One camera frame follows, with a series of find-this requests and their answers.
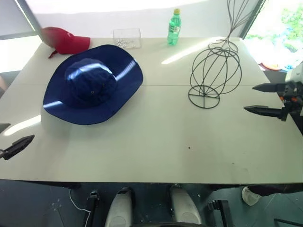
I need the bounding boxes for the red baseball cap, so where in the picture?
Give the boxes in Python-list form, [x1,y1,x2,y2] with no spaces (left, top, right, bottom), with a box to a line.
[42,26,91,59]

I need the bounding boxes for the black table leg frame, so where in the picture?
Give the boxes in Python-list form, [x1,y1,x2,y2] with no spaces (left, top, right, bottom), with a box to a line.
[87,189,100,227]
[207,199,231,227]

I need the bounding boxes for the blue wide-brim hat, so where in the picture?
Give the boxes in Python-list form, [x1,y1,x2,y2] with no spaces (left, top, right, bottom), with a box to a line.
[43,44,144,126]

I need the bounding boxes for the white floor cable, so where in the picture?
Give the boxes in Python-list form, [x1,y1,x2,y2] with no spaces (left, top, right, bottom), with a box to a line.
[69,188,92,227]

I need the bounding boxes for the clear plastic box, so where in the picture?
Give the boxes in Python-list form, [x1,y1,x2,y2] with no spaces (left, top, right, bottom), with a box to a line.
[112,27,142,49]

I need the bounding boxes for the small white pieces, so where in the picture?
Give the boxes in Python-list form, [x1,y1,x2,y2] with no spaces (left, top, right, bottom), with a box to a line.
[114,39,137,48]

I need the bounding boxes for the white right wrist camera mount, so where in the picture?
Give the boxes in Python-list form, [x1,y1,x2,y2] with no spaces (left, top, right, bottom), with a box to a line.
[285,61,303,83]

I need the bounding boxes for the white rounded robot leg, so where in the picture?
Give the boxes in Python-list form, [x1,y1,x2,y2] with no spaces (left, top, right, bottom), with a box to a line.
[105,186,137,227]
[169,184,203,227]

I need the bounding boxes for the green plastic bottle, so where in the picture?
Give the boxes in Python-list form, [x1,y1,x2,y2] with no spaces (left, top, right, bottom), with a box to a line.
[167,9,182,46]

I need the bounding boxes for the white shoe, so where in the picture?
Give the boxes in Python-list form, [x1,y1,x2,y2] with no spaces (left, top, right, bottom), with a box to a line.
[241,186,261,206]

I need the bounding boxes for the orange plate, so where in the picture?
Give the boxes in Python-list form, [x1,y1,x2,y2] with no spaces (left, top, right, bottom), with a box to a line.
[258,62,283,71]

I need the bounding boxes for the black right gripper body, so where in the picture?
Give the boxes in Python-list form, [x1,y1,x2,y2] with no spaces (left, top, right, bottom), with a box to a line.
[283,81,303,137]

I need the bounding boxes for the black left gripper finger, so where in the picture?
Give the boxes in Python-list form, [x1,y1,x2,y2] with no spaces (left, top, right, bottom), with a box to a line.
[0,134,36,161]
[0,122,11,136]

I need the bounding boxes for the grey metal post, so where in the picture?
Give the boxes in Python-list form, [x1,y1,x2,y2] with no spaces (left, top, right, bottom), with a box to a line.
[16,0,52,47]

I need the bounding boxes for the black wire head hat stand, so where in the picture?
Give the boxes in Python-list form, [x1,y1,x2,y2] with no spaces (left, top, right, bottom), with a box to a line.
[188,46,243,109]

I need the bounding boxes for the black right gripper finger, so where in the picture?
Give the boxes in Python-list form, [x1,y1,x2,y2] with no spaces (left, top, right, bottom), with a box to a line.
[243,105,288,122]
[252,82,286,94]

